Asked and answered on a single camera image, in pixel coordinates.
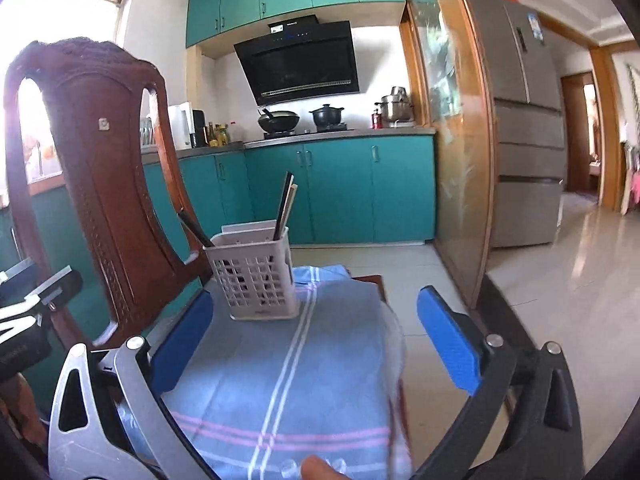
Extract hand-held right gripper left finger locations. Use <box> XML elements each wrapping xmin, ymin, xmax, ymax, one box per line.
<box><xmin>47</xmin><ymin>290</ymin><xmax>215</xmax><ymax>480</ymax></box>

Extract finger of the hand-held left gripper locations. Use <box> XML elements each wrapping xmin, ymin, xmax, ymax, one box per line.
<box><xmin>42</xmin><ymin>270</ymin><xmax>83</xmax><ymax>309</ymax></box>

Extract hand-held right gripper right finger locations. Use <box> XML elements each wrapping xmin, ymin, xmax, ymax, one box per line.
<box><xmin>415</xmin><ymin>286</ymin><xmax>586</xmax><ymax>480</ymax></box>

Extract white plastic utensil basket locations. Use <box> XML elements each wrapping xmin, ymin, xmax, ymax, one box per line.
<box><xmin>202</xmin><ymin>220</ymin><xmax>299</xmax><ymax>322</ymax></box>

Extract brown chopstick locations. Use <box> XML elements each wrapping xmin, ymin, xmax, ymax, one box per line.
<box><xmin>177</xmin><ymin>210</ymin><xmax>216</xmax><ymax>249</ymax></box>

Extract person's left hand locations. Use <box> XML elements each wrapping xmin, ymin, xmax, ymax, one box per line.
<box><xmin>0</xmin><ymin>372</ymin><xmax>48</xmax><ymax>453</ymax></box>

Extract person's right hand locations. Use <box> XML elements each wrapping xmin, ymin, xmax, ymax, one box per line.
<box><xmin>301</xmin><ymin>455</ymin><xmax>347</xmax><ymax>480</ymax></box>

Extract carved wooden chair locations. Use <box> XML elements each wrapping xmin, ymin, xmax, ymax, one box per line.
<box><xmin>2</xmin><ymin>37</ymin><xmax>216</xmax><ymax>351</ymax></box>

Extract blue striped cloth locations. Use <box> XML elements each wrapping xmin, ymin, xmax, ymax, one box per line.
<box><xmin>145</xmin><ymin>264</ymin><xmax>413</xmax><ymax>480</ymax></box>

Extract wood-framed glass sliding door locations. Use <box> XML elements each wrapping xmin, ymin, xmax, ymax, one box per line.
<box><xmin>395</xmin><ymin>0</ymin><xmax>496</xmax><ymax>308</ymax></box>

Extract teal base cabinets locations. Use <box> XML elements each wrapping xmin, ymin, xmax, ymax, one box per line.
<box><xmin>0</xmin><ymin>135</ymin><xmax>437</xmax><ymax>341</ymax></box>

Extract white countertop appliance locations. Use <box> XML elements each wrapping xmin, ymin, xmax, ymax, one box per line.
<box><xmin>167</xmin><ymin>101</ymin><xmax>195</xmax><ymax>150</ymax></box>

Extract black coffee machine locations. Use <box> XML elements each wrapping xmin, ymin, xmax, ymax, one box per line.
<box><xmin>191</xmin><ymin>109</ymin><xmax>208</xmax><ymax>148</ymax></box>

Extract row of condiment bottles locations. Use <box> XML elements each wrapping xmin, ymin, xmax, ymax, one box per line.
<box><xmin>206</xmin><ymin>121</ymin><xmax>236</xmax><ymax>147</ymax></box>

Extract silver refrigerator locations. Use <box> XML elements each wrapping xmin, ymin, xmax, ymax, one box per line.
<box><xmin>462</xmin><ymin>0</ymin><xmax>568</xmax><ymax>249</ymax></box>

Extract grey kitchen countertop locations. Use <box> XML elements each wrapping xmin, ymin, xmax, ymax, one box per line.
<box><xmin>140</xmin><ymin>127</ymin><xmax>437</xmax><ymax>163</ymax></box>

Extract stainless steel pot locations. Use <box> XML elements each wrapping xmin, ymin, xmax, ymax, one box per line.
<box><xmin>376</xmin><ymin>86</ymin><xmax>416</xmax><ymax>123</ymax></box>

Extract black wok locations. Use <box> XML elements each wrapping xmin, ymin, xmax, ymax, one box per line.
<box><xmin>257</xmin><ymin>107</ymin><xmax>301</xmax><ymax>133</ymax></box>

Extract gas stove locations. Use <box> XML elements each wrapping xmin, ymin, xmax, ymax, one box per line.
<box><xmin>262</xmin><ymin>122</ymin><xmax>349</xmax><ymax>140</ymax></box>

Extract black cooking pot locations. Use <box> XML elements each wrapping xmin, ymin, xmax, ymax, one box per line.
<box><xmin>309</xmin><ymin>104</ymin><xmax>347</xmax><ymax>128</ymax></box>

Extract black range hood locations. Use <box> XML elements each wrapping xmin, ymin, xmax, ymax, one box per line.
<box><xmin>233</xmin><ymin>15</ymin><xmax>361</xmax><ymax>107</ymax></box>

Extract wooden door frame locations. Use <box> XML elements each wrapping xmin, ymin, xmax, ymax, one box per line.
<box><xmin>560</xmin><ymin>42</ymin><xmax>640</xmax><ymax>216</ymax></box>

